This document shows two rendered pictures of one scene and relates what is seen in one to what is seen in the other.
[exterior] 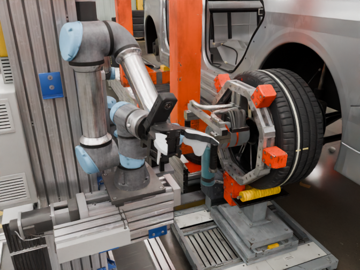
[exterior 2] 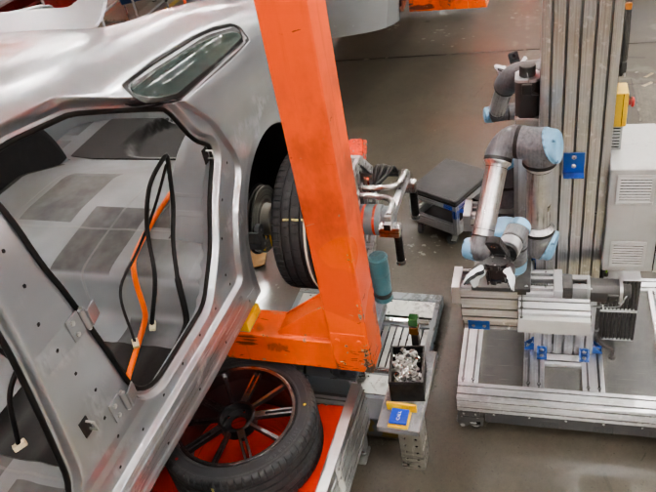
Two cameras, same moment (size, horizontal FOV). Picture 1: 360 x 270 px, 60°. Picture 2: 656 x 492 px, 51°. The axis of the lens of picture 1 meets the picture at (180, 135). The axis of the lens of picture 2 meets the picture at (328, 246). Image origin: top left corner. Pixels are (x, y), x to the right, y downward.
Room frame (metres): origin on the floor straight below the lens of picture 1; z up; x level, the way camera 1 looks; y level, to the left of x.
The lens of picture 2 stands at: (3.55, 1.36, 2.63)
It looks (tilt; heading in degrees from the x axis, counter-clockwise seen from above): 36 degrees down; 224
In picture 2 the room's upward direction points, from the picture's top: 12 degrees counter-clockwise
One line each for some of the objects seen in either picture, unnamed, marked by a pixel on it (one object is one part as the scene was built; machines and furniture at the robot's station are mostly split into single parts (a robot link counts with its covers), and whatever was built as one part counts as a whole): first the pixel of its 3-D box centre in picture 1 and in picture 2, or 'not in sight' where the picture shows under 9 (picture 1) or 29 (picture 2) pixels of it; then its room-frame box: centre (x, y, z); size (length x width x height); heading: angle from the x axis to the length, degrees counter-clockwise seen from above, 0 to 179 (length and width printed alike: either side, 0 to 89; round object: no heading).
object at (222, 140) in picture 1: (220, 137); (406, 184); (1.36, -0.19, 0.93); 0.09 x 0.05 x 0.05; 111
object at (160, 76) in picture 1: (154, 69); not in sight; (3.98, 0.33, 0.69); 0.52 x 0.17 x 0.35; 111
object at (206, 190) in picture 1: (229, 186); (321, 359); (1.97, -0.37, 0.26); 0.42 x 0.18 x 0.35; 111
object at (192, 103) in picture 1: (211, 98); (372, 198); (1.64, -0.17, 1.03); 0.19 x 0.18 x 0.11; 111
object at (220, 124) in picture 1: (229, 109); (382, 174); (1.46, -0.24, 1.03); 0.19 x 0.18 x 0.11; 111
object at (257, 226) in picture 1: (255, 205); not in sight; (1.65, -0.48, 0.32); 0.40 x 0.30 x 0.28; 21
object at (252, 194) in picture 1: (260, 192); not in sight; (1.51, -0.46, 0.51); 0.29 x 0.06 x 0.06; 111
